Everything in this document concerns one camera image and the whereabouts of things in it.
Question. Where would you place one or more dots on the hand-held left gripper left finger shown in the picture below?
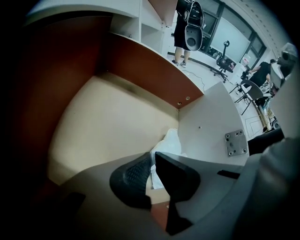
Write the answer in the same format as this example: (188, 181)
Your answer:
(131, 182)

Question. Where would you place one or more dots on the black office chair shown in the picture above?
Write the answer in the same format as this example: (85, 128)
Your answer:
(222, 63)

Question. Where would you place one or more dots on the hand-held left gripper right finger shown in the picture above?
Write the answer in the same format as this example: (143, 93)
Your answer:
(178, 182)

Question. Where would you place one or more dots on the dark framed window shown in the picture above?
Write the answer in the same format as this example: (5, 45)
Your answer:
(229, 35)

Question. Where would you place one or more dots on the wooden drawer white front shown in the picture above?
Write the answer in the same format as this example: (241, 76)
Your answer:
(105, 122)

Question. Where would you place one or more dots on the white plastic bag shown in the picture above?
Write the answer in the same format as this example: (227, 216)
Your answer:
(171, 143)

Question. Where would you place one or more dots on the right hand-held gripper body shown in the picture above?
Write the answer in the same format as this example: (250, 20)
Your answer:
(288, 93)

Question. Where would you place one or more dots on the white desk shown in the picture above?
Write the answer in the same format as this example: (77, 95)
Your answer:
(150, 30)

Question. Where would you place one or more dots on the black frame chair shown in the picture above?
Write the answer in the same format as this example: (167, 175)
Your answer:
(254, 90)

